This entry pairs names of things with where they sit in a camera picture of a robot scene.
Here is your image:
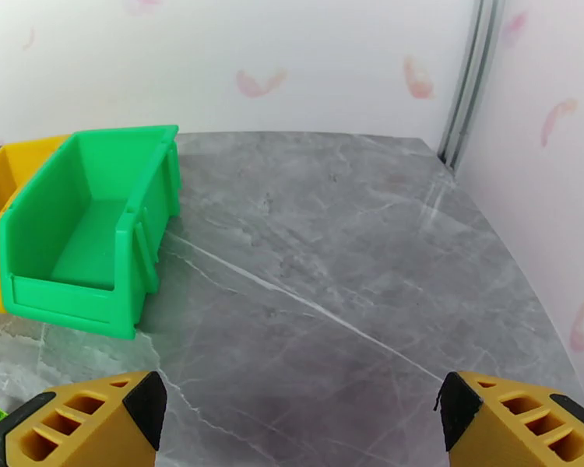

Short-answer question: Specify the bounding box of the yellow plastic storage bin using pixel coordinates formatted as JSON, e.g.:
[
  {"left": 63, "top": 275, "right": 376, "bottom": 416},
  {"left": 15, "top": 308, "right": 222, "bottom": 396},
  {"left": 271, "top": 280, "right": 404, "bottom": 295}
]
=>
[{"left": 0, "top": 135, "right": 72, "bottom": 315}]

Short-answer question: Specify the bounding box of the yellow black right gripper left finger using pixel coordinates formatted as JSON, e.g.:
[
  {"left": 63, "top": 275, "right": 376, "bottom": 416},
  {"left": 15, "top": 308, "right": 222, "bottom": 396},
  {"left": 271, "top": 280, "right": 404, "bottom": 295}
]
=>
[{"left": 0, "top": 370, "right": 168, "bottom": 467}]

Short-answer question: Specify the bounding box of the green plastic storage bin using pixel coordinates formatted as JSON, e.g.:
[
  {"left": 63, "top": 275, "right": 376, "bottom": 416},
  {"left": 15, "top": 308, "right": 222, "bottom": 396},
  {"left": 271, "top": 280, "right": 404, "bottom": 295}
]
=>
[{"left": 0, "top": 124, "right": 182, "bottom": 341}]

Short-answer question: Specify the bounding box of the aluminium frame post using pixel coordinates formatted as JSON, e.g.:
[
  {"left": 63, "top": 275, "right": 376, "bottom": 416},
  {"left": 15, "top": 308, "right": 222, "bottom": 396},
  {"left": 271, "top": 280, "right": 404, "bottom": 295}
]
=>
[{"left": 437, "top": 0, "right": 507, "bottom": 172}]

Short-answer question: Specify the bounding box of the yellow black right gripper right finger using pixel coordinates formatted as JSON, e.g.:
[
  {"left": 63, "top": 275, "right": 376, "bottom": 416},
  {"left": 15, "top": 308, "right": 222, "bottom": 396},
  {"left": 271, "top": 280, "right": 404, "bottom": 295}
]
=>
[{"left": 434, "top": 370, "right": 584, "bottom": 467}]

